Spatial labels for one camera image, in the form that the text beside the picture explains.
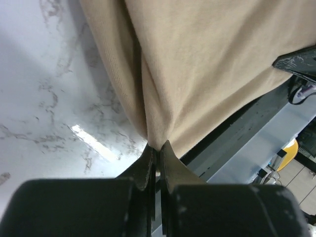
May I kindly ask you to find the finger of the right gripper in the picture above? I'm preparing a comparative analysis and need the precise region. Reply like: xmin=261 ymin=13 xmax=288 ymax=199
xmin=273 ymin=45 xmax=316 ymax=82

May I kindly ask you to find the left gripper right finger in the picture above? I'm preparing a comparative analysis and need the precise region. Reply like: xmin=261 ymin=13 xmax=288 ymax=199
xmin=159 ymin=141 xmax=206 ymax=235

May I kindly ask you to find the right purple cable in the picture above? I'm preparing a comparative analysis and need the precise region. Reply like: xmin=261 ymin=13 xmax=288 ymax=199
xmin=287 ymin=76 xmax=316 ymax=105

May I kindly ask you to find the beige t shirt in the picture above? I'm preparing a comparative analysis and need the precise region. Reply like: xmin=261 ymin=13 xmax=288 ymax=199
xmin=80 ymin=0 xmax=316 ymax=157

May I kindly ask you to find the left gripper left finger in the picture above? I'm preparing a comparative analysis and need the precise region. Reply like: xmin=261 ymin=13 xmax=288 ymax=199
xmin=117 ymin=145 xmax=157 ymax=237

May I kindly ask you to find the aluminium front rail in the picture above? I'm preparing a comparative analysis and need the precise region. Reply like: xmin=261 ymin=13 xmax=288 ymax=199
xmin=206 ymin=97 xmax=316 ymax=184

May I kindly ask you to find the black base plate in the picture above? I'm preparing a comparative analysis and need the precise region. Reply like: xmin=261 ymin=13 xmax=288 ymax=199
xmin=180 ymin=82 xmax=288 ymax=181

